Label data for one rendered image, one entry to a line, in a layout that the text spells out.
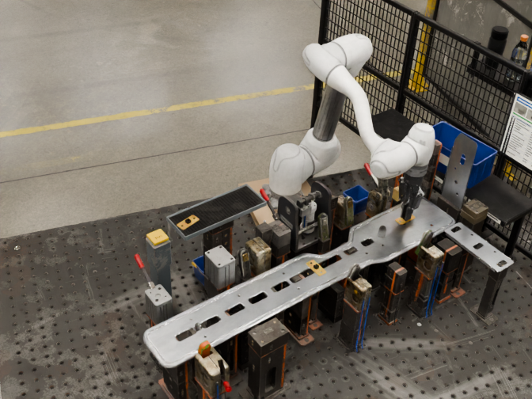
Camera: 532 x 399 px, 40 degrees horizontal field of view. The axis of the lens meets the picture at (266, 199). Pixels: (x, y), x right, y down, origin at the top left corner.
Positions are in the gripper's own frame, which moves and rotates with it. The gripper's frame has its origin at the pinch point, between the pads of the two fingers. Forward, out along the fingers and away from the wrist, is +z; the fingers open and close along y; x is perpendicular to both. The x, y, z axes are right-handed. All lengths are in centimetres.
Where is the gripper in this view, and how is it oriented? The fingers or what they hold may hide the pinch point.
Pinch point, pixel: (406, 211)
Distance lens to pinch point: 304.8
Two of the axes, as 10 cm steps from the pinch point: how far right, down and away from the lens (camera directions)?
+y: 5.9, 5.3, -6.1
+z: -0.3, 7.7, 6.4
